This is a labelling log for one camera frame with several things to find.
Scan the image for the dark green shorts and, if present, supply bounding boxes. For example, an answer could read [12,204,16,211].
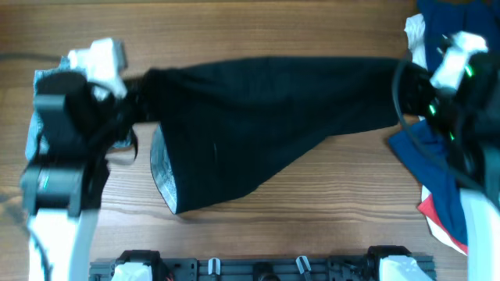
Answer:
[134,56,430,215]

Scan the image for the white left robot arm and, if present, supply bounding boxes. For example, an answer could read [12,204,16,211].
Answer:
[20,38,138,280]

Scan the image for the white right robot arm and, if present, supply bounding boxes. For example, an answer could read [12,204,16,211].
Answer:
[389,31,499,280]

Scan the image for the light blue folded jeans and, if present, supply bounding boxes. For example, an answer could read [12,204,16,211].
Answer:
[25,56,137,161]

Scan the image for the blue garment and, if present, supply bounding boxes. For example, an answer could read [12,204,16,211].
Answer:
[389,1,499,245]

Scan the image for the red and white garment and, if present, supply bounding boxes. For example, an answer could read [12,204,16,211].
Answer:
[417,186,468,256]

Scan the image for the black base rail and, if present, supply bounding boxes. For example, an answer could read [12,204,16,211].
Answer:
[88,245,437,281]

